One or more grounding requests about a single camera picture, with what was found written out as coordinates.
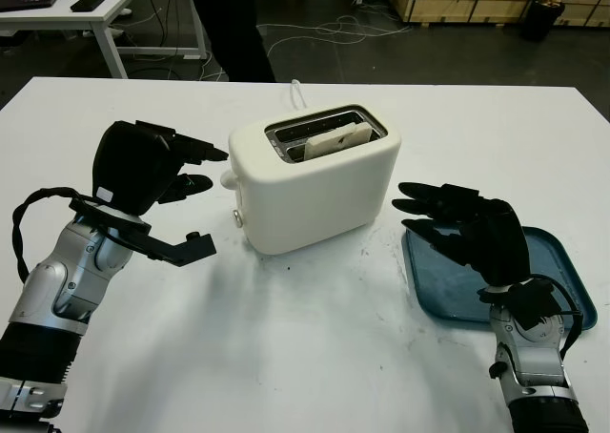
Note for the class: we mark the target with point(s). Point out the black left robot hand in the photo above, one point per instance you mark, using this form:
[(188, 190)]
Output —
[(128, 171)]

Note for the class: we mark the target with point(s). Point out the pale bread slice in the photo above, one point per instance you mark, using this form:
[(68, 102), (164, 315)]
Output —
[(333, 142)]

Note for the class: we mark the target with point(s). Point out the black waste bin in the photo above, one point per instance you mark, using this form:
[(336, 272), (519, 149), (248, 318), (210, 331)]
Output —
[(541, 18)]

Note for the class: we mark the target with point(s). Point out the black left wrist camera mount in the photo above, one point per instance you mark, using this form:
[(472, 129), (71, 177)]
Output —
[(190, 252)]

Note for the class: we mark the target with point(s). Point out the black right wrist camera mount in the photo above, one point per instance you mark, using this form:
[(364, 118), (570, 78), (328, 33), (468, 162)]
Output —
[(534, 304)]

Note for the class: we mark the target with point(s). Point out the wooden shipping crate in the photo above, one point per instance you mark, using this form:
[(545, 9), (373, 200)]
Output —
[(476, 1)]

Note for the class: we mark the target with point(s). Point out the black smartphone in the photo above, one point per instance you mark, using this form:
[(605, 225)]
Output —
[(88, 3)]

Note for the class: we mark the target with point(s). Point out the white two-slot toaster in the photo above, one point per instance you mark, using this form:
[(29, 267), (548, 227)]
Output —
[(314, 199)]

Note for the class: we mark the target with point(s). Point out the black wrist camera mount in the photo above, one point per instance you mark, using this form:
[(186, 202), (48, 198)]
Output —
[(534, 304), (190, 252)]

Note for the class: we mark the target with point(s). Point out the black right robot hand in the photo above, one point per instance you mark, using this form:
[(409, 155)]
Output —
[(495, 242)]

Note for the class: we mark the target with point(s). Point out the white toaster knob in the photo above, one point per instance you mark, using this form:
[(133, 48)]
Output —
[(237, 218)]

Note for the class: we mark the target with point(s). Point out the blue plastic tray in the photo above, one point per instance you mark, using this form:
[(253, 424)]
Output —
[(443, 285)]

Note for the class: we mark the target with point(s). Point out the standing person in dark trousers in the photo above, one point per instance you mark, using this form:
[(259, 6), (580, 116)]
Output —
[(238, 27)]

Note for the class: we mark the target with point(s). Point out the white toaster lever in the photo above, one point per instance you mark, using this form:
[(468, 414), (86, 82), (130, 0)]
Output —
[(229, 180)]

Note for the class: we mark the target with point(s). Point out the white office desk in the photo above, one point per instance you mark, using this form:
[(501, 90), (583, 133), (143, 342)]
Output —
[(109, 1)]

